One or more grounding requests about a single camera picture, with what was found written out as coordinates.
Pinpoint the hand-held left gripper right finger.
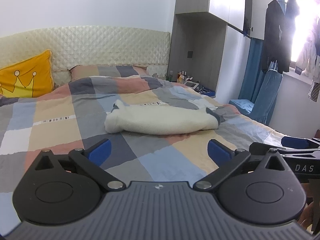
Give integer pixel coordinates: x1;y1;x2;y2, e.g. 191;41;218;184
192;139;287;191

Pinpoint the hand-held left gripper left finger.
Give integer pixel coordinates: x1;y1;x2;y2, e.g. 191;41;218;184
34;138;127;191

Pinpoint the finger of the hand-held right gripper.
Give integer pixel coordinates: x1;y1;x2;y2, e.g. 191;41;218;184
249;141;320;156
281;136;320;149

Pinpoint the white striped knit sweater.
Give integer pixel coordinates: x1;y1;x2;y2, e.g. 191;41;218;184
104;99;226;135

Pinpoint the person's right hand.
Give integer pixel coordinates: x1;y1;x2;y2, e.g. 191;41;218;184
297;181;320;233

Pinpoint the plaid patchwork duvet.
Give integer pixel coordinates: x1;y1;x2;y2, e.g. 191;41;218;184
0;76;300;223

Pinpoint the blue covered chair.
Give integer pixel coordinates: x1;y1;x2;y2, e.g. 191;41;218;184
229;62;284;127

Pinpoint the striped hanging garment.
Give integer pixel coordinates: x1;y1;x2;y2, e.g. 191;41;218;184
308;79;320;103

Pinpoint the plaid pillow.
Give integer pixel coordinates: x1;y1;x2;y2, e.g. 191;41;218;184
69;64;148;82

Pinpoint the white hanging garment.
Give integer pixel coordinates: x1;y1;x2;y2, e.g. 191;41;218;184
295;17;320;78

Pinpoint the cream floral pillow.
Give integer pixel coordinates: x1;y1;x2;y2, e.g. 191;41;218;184
147;65;168;81

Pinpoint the yellow crown pillow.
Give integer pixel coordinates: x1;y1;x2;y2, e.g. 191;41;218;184
0;49;54;99

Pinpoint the cream quilted headboard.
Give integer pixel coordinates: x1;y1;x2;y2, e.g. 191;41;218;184
0;25;171;87

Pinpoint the black hanging jacket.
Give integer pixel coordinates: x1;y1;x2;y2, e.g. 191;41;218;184
261;0;293;75

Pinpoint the dark blue hanging garment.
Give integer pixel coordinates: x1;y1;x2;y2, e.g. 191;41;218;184
285;0;301;23

